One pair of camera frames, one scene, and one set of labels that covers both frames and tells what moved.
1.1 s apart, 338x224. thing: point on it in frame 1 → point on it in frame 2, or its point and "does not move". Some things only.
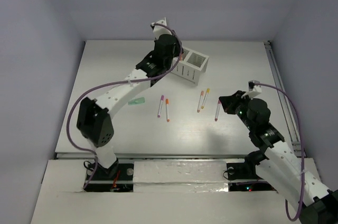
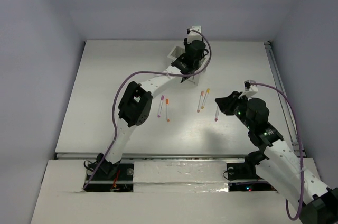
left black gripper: [172, 48] → [187, 75]
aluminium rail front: [152, 156] does not move
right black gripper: [229, 102] does not move
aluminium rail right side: [277, 81] does not move
